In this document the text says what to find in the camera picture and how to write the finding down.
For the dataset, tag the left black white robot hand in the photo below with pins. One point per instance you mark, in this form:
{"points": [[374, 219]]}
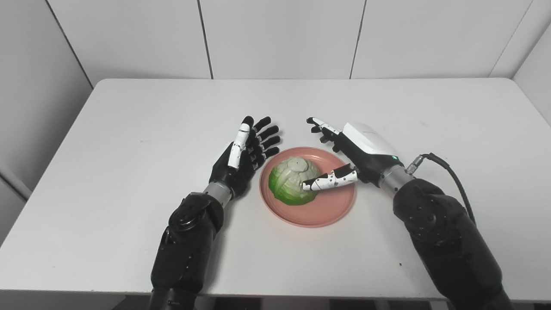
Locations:
{"points": [[234, 168]]}

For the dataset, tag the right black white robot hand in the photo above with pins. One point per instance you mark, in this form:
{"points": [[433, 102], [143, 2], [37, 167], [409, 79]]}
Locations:
{"points": [[366, 148]]}

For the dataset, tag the green white toy cabbage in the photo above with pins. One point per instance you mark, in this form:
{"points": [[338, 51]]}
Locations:
{"points": [[290, 181]]}

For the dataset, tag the pink plate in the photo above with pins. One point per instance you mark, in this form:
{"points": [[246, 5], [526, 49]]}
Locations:
{"points": [[331, 206]]}

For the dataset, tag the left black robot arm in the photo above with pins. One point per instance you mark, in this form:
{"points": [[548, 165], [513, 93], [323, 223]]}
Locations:
{"points": [[185, 249]]}

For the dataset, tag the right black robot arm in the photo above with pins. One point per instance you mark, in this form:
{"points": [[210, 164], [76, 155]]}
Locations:
{"points": [[447, 241]]}

